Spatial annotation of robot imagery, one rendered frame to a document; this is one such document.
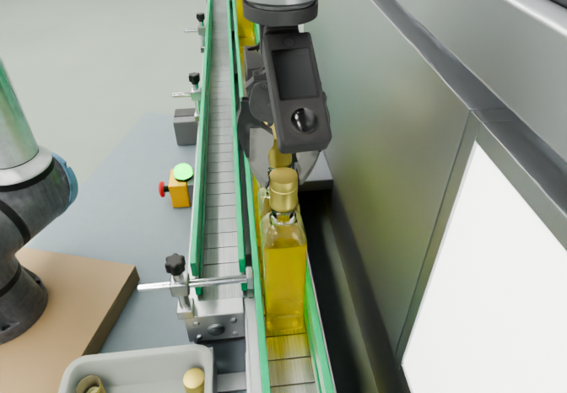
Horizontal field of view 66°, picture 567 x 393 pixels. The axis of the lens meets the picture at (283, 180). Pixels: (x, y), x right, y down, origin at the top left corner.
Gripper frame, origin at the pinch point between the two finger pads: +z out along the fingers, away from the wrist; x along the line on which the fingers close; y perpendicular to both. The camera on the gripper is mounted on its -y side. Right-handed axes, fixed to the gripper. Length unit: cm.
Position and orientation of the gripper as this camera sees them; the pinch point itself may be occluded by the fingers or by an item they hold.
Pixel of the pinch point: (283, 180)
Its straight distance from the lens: 51.3
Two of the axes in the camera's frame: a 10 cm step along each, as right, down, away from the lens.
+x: -9.9, 0.9, -1.0
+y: -1.3, -6.2, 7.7
